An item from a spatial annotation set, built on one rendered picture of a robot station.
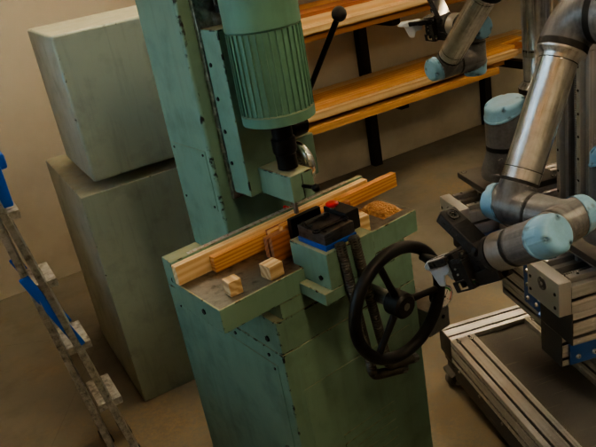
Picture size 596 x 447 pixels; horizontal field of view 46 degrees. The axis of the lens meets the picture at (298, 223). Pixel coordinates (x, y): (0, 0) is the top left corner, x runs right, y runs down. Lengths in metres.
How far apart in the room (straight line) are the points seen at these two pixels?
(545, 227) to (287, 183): 0.67
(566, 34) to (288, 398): 1.01
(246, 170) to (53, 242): 2.45
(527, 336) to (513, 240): 1.26
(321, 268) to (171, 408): 1.40
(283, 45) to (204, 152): 0.40
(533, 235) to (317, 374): 0.72
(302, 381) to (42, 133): 2.55
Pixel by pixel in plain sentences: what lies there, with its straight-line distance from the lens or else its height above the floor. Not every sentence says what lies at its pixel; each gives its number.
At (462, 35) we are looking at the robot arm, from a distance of 2.17.
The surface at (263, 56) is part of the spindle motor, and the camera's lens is 1.56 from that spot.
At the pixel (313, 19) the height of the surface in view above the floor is 1.11.
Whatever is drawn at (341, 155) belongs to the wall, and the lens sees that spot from 4.65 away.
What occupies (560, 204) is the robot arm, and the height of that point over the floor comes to 1.08.
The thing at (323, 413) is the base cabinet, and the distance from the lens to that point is 1.81.
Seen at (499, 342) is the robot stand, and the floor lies 0.21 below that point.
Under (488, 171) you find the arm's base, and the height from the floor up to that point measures 0.85.
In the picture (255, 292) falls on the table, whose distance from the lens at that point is 1.54.
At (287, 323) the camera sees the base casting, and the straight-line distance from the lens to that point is 1.62.
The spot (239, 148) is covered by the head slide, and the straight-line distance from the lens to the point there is 1.74.
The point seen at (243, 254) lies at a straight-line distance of 1.68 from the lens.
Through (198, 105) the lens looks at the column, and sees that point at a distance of 1.77.
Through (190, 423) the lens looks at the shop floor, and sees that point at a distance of 2.71.
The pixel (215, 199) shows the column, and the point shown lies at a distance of 1.86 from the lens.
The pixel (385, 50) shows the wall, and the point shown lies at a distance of 4.73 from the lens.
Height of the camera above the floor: 1.63
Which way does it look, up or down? 24 degrees down
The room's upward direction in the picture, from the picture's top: 10 degrees counter-clockwise
